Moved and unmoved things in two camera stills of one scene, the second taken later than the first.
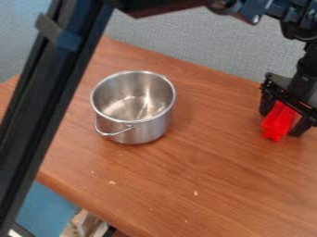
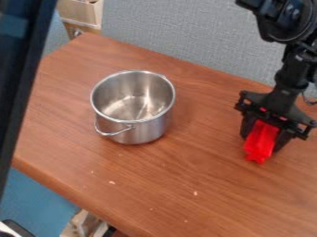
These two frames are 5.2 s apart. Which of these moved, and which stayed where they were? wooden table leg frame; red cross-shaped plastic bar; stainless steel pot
Moved: red cross-shaped plastic bar
Stayed: wooden table leg frame; stainless steel pot
